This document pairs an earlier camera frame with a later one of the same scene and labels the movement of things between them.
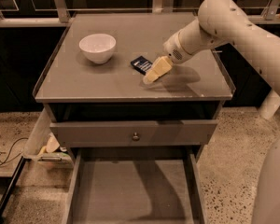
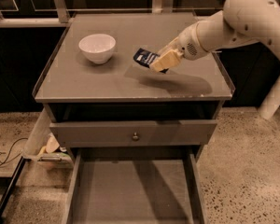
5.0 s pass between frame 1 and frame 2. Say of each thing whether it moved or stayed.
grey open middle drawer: stayed
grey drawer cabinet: stayed
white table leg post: stayed
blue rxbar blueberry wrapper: moved
